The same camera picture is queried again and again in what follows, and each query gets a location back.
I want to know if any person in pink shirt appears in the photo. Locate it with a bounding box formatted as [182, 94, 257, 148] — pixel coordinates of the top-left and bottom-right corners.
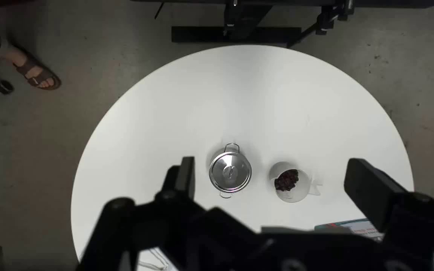
[0, 14, 61, 92]

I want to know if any dark grey cup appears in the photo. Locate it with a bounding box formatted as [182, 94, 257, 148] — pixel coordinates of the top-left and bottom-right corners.
[272, 169, 301, 193]

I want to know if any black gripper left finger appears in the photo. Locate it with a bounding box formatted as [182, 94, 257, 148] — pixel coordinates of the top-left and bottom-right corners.
[78, 156, 206, 271]

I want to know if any small steel pot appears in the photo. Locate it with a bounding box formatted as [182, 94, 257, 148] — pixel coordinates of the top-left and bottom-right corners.
[207, 142, 253, 199]

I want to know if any brown sandal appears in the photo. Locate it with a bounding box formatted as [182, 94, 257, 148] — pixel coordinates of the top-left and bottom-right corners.
[10, 52, 61, 92]

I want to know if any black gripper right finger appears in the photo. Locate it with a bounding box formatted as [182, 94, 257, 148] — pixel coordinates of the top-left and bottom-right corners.
[343, 159, 434, 271]

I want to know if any black camera stand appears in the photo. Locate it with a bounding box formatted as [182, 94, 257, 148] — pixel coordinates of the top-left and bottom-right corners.
[170, 0, 355, 49]

